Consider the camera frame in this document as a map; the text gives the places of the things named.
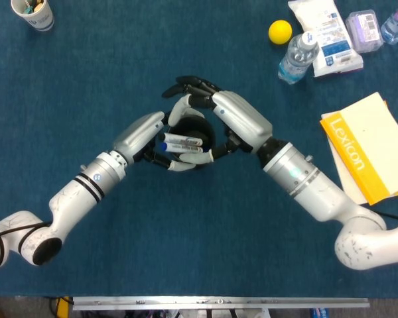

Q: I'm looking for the pink-label water bottle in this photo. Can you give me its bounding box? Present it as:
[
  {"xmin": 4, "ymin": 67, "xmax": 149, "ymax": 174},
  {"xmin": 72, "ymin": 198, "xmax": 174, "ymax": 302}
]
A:
[{"xmin": 380, "ymin": 0, "xmax": 398, "ymax": 46}]

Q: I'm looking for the black mesh pen holder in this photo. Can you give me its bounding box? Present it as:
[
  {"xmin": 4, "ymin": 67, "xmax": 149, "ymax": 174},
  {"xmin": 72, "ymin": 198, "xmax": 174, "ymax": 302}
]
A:
[{"xmin": 152, "ymin": 112, "xmax": 216, "ymax": 166}]

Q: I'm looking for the clear box with purple contents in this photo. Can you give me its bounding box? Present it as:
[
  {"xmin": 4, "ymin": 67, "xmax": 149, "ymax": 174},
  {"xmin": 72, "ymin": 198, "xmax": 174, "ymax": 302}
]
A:
[{"xmin": 345, "ymin": 9, "xmax": 384, "ymax": 54}]

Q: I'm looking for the blue-capped whiteboard marker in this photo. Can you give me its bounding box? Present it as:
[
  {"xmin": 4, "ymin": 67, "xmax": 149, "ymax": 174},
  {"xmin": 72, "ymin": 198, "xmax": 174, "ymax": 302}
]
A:
[{"xmin": 159, "ymin": 142, "xmax": 210, "ymax": 154}]

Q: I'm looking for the aluminium table edge rail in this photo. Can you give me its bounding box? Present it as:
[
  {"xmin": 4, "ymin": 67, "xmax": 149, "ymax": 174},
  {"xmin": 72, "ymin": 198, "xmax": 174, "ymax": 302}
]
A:
[{"xmin": 72, "ymin": 296, "xmax": 371, "ymax": 311}]

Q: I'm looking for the black-capped whiteboard marker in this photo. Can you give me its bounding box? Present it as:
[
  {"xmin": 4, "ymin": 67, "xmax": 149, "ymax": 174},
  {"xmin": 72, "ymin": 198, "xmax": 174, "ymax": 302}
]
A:
[{"xmin": 158, "ymin": 132, "xmax": 204, "ymax": 147}]

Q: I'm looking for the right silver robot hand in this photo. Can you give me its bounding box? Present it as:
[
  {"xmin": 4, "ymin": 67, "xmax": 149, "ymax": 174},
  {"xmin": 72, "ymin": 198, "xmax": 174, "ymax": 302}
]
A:
[{"xmin": 161, "ymin": 75, "xmax": 273, "ymax": 160}]

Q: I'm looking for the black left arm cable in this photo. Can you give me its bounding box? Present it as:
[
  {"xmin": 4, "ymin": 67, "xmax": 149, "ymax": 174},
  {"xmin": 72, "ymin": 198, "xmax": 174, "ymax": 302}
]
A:
[{"xmin": 0, "ymin": 222, "xmax": 52, "ymax": 242}]

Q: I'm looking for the blue-label water bottle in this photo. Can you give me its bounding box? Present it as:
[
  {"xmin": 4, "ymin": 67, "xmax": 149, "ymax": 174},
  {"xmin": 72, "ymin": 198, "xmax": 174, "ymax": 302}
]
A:
[{"xmin": 277, "ymin": 31, "xmax": 320, "ymax": 85}]

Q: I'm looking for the white blue box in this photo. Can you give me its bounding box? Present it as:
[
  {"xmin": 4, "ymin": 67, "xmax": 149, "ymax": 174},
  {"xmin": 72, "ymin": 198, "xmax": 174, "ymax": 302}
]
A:
[{"xmin": 287, "ymin": 0, "xmax": 364, "ymax": 79}]

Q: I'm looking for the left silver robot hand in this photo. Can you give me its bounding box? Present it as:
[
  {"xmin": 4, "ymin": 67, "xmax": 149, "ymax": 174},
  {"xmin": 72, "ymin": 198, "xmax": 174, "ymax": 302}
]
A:
[{"xmin": 111, "ymin": 93, "xmax": 216, "ymax": 173}]

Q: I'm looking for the white paper cup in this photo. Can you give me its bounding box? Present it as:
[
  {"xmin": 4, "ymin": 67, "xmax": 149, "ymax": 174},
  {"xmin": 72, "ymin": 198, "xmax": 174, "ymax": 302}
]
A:
[{"xmin": 11, "ymin": 0, "xmax": 56, "ymax": 32}]

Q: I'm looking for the yellow foam ball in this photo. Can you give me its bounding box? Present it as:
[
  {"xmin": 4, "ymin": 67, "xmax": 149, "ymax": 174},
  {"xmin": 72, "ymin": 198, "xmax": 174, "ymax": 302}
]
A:
[{"xmin": 268, "ymin": 19, "xmax": 293, "ymax": 46}]

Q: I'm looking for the blue felt table cloth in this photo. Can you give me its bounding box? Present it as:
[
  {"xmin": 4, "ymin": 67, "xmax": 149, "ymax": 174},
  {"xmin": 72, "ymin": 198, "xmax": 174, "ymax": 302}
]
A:
[{"xmin": 0, "ymin": 0, "xmax": 398, "ymax": 297}]

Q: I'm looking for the yellow and white Lexicon book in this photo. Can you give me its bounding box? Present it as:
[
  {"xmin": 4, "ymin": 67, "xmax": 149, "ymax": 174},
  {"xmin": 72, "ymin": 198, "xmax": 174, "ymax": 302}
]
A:
[{"xmin": 319, "ymin": 91, "xmax": 398, "ymax": 206}]

